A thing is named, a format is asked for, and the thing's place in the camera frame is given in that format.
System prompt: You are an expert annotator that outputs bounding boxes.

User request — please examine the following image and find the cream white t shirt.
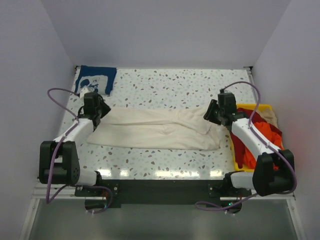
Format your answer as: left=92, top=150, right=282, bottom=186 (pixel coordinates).
left=87, top=107, right=220, bottom=151

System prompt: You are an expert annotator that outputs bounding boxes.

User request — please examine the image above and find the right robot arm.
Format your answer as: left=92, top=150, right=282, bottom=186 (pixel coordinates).
left=203, top=90, right=297, bottom=197

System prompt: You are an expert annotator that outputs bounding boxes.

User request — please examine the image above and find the folded blue printed t shirt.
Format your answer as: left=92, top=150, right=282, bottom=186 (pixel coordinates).
left=74, top=65, right=117, bottom=96

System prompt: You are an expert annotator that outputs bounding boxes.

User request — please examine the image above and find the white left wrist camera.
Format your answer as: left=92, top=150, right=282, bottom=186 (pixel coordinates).
left=78, top=86, right=92, bottom=100

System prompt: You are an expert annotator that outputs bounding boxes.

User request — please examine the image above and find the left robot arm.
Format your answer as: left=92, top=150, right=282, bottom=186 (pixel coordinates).
left=38, top=92, right=111, bottom=196

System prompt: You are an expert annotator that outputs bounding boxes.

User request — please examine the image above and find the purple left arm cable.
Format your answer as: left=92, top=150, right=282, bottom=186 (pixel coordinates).
left=46, top=87, right=115, bottom=215

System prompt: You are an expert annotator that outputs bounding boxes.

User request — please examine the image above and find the beige t shirt in bin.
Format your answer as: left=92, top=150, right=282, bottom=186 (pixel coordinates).
left=257, top=108, right=278, bottom=128

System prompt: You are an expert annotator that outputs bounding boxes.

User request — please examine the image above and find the orange t shirt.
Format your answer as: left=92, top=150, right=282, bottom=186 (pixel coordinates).
left=242, top=121, right=284, bottom=170

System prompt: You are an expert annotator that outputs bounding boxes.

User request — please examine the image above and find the yellow plastic bin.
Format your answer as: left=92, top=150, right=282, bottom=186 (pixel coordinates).
left=228, top=103, right=292, bottom=174

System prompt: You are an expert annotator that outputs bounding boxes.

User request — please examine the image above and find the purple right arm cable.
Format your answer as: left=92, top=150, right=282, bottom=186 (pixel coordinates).
left=194, top=81, right=298, bottom=213

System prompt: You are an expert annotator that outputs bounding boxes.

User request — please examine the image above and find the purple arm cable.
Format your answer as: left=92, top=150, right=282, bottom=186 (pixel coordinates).
left=194, top=81, right=298, bottom=213
left=46, top=87, right=115, bottom=215

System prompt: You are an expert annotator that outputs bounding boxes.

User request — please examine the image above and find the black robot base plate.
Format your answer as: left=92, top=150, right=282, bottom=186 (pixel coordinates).
left=74, top=179, right=252, bottom=210

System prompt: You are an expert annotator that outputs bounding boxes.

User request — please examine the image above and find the dark red t shirt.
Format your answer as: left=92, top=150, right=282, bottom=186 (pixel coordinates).
left=229, top=107, right=283, bottom=170

